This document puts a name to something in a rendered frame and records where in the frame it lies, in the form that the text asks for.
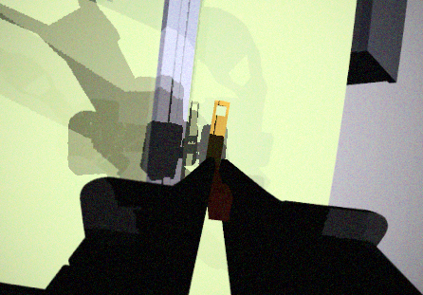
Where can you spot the grey slotted metal rail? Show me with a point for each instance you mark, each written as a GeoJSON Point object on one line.
{"type": "Point", "coordinates": [172, 91]}

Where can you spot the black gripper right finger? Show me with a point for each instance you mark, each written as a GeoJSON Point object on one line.
{"type": "Point", "coordinates": [261, 225]}

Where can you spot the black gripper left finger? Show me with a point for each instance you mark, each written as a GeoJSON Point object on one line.
{"type": "Point", "coordinates": [178, 211]}

